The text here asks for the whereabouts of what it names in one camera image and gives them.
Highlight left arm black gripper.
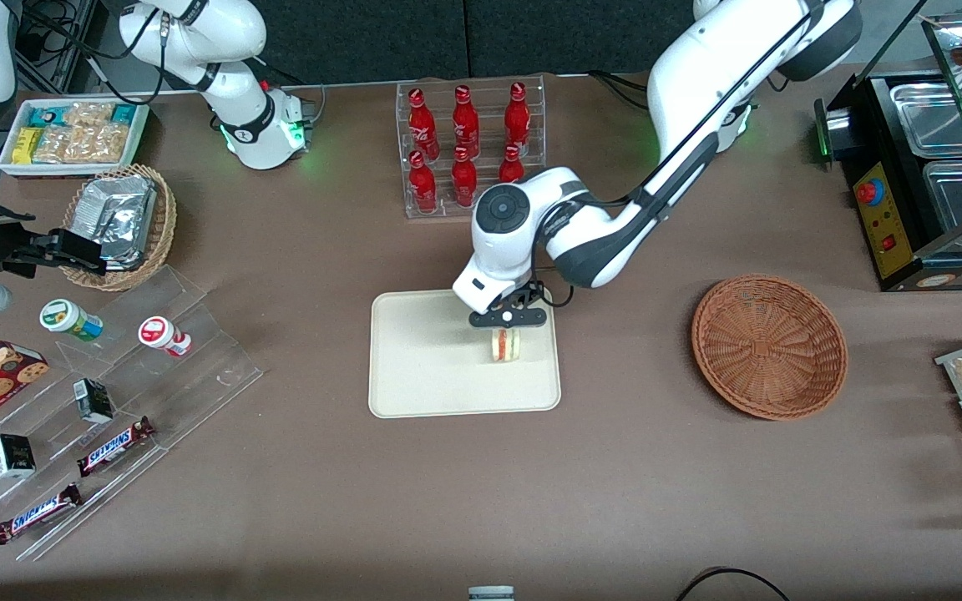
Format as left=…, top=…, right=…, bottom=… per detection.
left=488, top=282, right=546, bottom=356

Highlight triangular sandwich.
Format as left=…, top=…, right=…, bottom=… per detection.
left=490, top=327, right=526, bottom=365

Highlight white rectangular snack tray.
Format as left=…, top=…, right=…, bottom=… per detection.
left=0, top=98, right=150, bottom=179

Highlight cream plastic tray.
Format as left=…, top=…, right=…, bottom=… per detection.
left=368, top=285, right=563, bottom=419

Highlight light tan wicker basket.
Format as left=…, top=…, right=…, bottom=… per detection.
left=59, top=164, right=178, bottom=292

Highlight brown wicker basket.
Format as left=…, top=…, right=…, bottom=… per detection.
left=691, top=274, right=849, bottom=421

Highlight green lid snack cup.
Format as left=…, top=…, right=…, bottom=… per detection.
left=39, top=299, right=104, bottom=343

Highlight silver foil packet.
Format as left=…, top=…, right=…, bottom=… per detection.
left=72, top=174, right=158, bottom=264
left=101, top=250, right=156, bottom=273

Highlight clear bag of crackers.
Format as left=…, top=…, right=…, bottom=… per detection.
left=65, top=124, right=132, bottom=164
left=63, top=102, right=114, bottom=129
left=34, top=125, right=69, bottom=164

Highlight yellow snack packet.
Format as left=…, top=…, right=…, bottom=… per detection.
left=12, top=127, right=43, bottom=165

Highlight red lid snack cup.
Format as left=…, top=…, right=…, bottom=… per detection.
left=138, top=316, right=193, bottom=358

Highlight clear acrylic bottle rack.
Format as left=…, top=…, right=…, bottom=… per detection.
left=396, top=73, right=548, bottom=220

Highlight small black carton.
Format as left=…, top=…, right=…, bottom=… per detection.
left=73, top=377, right=114, bottom=424
left=0, top=433, right=37, bottom=480

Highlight clear acrylic stepped stand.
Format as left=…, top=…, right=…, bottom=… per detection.
left=0, top=265, right=265, bottom=563

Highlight brown Snickers bar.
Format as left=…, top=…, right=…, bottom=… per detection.
left=0, top=482, right=84, bottom=545
left=76, top=416, right=156, bottom=477

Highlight black glass food warmer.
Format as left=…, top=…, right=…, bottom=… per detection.
left=815, top=13, right=962, bottom=293

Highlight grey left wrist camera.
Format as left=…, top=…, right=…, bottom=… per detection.
left=469, top=306, right=548, bottom=329

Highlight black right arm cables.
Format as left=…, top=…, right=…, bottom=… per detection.
left=20, top=0, right=169, bottom=106

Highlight black left base cables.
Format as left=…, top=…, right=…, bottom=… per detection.
left=590, top=71, right=657, bottom=110

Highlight black looped table cable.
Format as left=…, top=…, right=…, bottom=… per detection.
left=675, top=567, right=792, bottom=601

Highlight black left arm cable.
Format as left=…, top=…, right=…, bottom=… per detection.
left=531, top=0, right=820, bottom=310

